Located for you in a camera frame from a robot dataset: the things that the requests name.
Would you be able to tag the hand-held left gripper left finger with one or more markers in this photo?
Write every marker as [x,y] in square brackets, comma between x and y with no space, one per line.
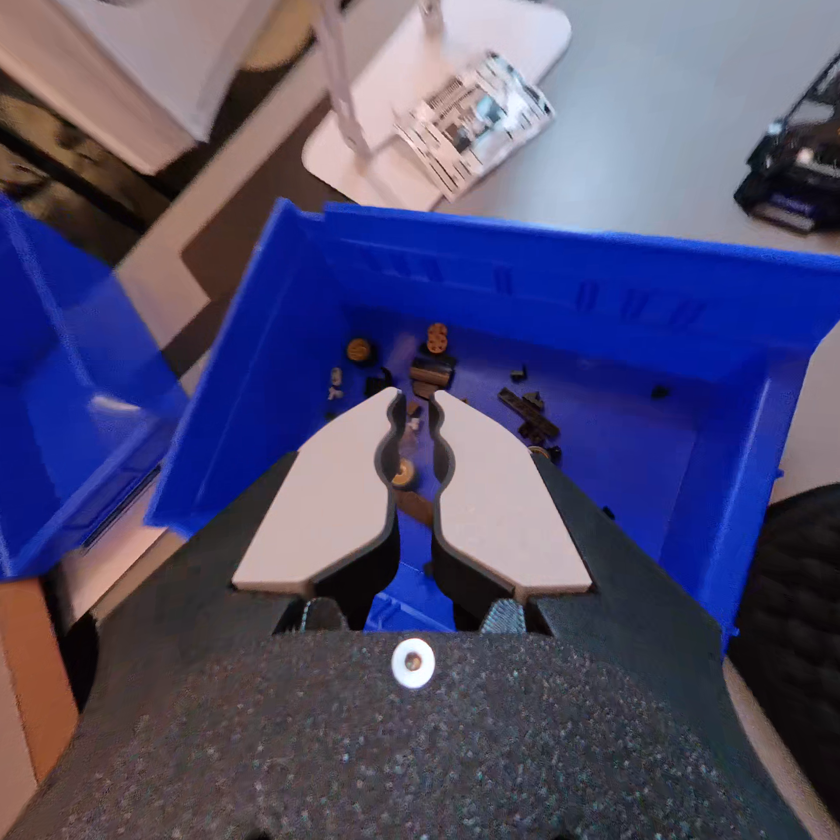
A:
[322,512]

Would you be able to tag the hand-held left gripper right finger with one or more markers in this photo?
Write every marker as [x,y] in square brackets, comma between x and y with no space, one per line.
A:
[512,519]

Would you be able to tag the pile of lego pieces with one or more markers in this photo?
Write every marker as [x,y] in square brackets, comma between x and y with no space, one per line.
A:
[525,414]

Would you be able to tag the blue plastic bin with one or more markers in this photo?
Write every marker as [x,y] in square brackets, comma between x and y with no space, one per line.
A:
[66,394]
[630,460]

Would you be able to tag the lego car model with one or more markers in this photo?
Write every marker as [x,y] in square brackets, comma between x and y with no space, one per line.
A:
[801,158]

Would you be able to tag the lego sticker sheet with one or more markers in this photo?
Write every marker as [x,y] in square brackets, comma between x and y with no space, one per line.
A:
[473,118]

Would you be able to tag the white stand rod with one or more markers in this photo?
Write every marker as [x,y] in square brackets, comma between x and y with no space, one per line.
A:
[341,79]

